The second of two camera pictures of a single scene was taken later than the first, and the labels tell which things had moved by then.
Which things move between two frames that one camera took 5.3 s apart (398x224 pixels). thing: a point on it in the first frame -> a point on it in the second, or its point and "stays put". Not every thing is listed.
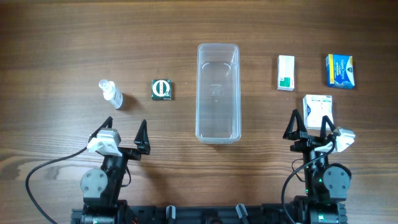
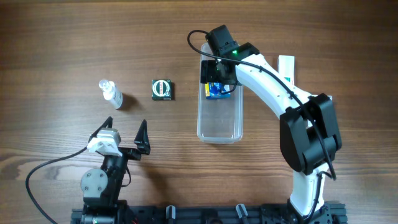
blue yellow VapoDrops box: (340, 71) -> (213, 91)
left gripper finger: (107, 124) stays put
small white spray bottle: (111, 93) stays put
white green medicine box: (286, 73) stays put
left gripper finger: (142, 139) stays put
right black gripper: (306, 145) -> (209, 72)
